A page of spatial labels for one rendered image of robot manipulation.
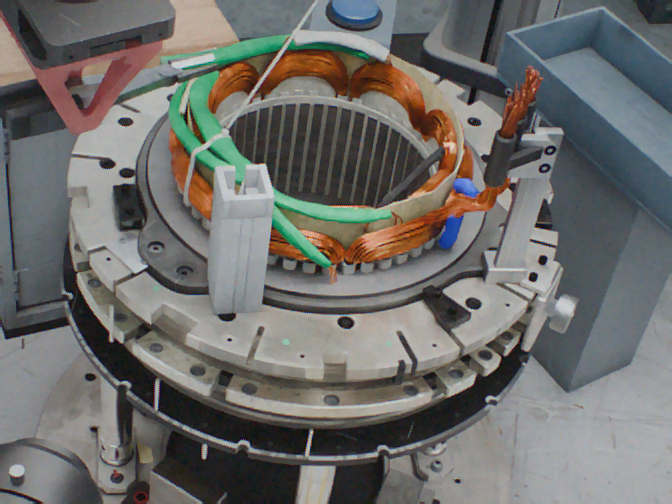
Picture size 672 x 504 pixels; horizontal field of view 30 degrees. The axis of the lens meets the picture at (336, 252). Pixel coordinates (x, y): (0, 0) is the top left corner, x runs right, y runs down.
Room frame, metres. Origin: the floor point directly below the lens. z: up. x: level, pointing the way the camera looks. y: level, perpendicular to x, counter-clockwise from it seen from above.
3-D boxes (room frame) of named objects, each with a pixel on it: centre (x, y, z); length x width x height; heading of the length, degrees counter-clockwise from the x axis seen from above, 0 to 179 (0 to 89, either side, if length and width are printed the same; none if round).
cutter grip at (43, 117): (0.51, 0.16, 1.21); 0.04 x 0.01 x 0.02; 129
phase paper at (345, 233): (0.55, 0.00, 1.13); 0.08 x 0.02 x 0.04; 112
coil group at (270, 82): (0.70, 0.04, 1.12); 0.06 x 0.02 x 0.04; 112
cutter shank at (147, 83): (0.54, 0.13, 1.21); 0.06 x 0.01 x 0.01; 138
